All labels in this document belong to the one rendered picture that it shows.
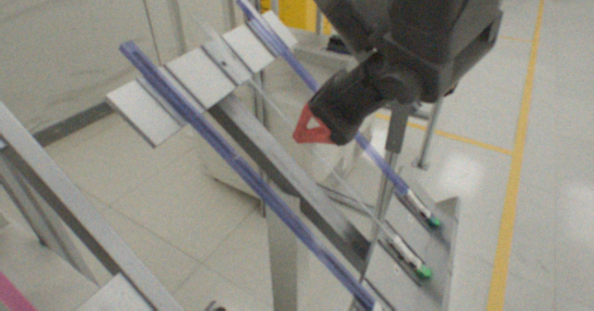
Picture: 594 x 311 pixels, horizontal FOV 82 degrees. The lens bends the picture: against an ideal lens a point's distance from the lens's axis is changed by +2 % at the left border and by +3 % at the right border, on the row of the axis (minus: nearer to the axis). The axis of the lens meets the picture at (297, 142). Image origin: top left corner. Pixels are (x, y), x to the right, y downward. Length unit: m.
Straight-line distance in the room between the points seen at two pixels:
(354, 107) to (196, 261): 1.22
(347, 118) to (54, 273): 0.64
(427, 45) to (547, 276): 1.51
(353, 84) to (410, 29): 0.14
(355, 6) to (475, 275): 1.36
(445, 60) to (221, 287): 1.27
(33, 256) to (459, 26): 0.83
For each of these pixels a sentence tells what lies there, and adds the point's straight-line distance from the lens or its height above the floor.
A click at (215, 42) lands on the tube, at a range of 0.48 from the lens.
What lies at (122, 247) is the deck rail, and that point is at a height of 0.88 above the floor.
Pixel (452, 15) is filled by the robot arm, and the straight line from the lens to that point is 0.25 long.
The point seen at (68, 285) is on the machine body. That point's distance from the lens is 0.80.
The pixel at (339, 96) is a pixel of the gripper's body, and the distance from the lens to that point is 0.40.
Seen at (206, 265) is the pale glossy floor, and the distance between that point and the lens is 1.49.
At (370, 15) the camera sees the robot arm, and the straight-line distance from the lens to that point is 0.34.
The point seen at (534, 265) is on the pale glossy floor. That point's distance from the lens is 1.73.
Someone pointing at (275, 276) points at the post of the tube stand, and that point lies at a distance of 0.73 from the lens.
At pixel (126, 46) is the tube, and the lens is 0.42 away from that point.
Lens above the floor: 1.20
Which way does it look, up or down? 36 degrees down
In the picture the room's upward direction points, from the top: straight up
